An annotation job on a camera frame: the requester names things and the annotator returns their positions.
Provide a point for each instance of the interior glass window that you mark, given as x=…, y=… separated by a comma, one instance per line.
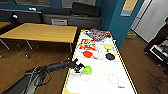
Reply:
x=3, y=1
x=31, y=2
x=80, y=2

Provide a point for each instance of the framed beige wall picture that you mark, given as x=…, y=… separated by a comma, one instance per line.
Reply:
x=129, y=6

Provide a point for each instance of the small black table item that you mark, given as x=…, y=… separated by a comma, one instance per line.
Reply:
x=110, y=56

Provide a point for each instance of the small green bowl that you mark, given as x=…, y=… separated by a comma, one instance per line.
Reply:
x=87, y=70

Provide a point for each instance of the person in black shirt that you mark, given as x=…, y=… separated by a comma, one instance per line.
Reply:
x=160, y=39

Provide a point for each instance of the woven floor basket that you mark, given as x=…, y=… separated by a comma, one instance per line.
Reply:
x=130, y=35

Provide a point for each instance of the yellow gaming table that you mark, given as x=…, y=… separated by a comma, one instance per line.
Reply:
x=100, y=66

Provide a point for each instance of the long wooden table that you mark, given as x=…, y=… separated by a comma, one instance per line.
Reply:
x=3, y=25
x=43, y=32

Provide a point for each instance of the dark wall bench sofa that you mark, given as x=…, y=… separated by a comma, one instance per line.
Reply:
x=66, y=15

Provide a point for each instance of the small white sill object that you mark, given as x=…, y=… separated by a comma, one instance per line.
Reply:
x=32, y=9

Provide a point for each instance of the small red table item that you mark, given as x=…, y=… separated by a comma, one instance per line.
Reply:
x=107, y=34

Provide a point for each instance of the orange round paddle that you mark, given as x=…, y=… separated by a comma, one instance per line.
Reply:
x=88, y=54

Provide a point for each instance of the small yellow table item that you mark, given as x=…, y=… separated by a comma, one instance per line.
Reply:
x=108, y=47

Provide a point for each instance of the grey clear bowl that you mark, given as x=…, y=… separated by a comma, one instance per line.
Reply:
x=96, y=34

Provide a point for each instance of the grey white rectangular panel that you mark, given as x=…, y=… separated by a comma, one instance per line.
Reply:
x=59, y=22

